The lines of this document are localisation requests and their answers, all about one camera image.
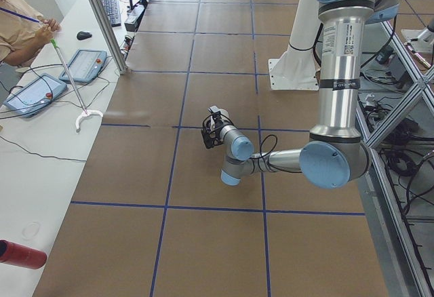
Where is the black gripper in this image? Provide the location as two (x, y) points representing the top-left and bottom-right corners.
(201, 115), (224, 149)

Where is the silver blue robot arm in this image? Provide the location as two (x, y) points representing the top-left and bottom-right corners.
(201, 0), (399, 189)

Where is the blue tape strip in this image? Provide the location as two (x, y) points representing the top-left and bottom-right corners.
(149, 0), (201, 297)
(70, 201), (366, 216)

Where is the brown paper table cover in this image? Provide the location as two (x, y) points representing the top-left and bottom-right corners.
(32, 0), (391, 297)

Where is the reacher grabber stick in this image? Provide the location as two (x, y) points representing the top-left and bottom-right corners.
(50, 39), (103, 133)

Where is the far teach pendant tablet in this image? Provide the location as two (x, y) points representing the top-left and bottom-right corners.
(67, 49), (108, 83)

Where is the teach pendant tablet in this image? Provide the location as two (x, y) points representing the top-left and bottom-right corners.
(67, 49), (108, 83)
(3, 73), (67, 117)

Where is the black keyboard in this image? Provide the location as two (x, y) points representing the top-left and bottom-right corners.
(101, 0), (121, 27)

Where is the black computer mouse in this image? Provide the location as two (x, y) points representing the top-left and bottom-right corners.
(76, 31), (92, 41)

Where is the near teach pendant tablet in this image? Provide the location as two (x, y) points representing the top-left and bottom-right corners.
(3, 73), (67, 117)

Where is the person in beige shirt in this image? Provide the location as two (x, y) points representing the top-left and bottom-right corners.
(1, 0), (60, 67)

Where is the red cylinder bottle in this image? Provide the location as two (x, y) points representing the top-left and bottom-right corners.
(1, 240), (47, 269)

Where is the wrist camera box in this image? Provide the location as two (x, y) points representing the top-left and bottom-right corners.
(208, 106), (221, 118)

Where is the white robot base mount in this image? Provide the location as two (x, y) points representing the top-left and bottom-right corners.
(269, 0), (320, 91)

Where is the aluminium side frame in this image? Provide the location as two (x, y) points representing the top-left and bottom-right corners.
(357, 14), (433, 296)

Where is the black cable bundle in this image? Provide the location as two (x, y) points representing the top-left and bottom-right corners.
(379, 120), (434, 216)

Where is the aluminium frame post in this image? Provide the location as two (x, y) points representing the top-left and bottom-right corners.
(89, 0), (127, 75)

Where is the black table cable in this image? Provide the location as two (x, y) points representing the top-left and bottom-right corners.
(0, 134), (87, 164)

